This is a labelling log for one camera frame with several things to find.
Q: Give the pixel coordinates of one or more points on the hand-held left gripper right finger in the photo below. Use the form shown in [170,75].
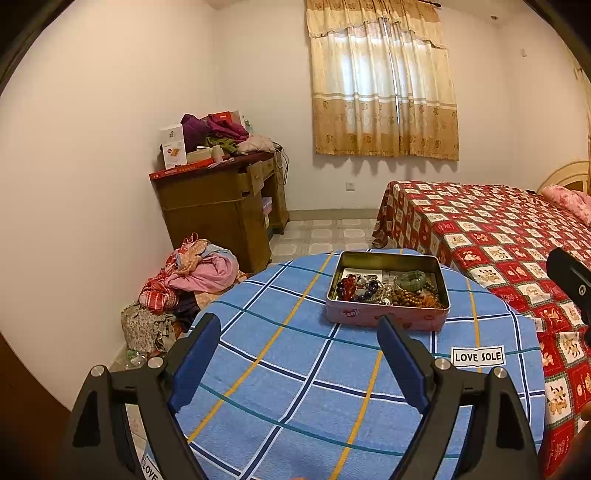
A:
[401,364]

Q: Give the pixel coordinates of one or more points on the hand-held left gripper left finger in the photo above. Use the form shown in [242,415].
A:
[194,364]

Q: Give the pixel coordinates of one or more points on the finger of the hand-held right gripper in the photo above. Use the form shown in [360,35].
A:
[570,281]

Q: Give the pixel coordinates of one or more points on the pink metal tin box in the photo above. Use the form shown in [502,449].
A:
[369,318]

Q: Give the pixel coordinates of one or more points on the green jade bangle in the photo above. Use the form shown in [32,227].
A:
[399,280]

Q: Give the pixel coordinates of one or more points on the dark purple cloth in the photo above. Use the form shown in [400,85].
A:
[184,310]

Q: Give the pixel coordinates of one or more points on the clear plastic bottles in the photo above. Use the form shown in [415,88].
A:
[134,357]

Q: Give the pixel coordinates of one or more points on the grey patterned cloth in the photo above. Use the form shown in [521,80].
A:
[143,323]

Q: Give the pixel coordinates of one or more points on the red checked cloth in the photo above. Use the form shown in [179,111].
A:
[157,295]

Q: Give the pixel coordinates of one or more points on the pink pillow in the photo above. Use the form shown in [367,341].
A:
[568,201]

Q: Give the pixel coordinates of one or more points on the blue plaid tablecloth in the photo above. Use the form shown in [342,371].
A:
[277,346]

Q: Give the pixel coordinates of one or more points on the pink garment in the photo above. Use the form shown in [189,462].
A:
[212,274]

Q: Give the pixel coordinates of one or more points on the bed with red printed bedspread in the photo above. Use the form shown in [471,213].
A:
[485,230]

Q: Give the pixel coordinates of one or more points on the printed paper lining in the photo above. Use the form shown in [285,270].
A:
[364,272]

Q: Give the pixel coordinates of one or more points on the cream wooden headboard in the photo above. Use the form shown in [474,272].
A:
[572,175]

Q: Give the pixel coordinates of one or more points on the orange floral cloth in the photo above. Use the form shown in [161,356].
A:
[191,256]

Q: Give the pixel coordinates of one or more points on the brown wooden desk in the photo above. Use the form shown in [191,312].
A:
[207,217]

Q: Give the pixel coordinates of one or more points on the brown wooden door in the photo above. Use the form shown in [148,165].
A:
[27,415]

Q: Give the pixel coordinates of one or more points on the flat red box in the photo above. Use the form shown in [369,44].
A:
[184,170]

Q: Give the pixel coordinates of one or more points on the white cardboard box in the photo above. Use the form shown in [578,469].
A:
[173,147]

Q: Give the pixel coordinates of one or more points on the green cloth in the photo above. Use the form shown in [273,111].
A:
[221,144]

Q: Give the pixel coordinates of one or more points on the beige cloth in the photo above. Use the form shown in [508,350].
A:
[256,144]

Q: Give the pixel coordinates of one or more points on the purple and magenta clothes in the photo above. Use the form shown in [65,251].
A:
[194,127]

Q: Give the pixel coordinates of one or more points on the wide beige patterned curtain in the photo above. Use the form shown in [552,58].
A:
[383,92]

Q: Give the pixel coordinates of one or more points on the dark curtain rod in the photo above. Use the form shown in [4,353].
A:
[434,3]

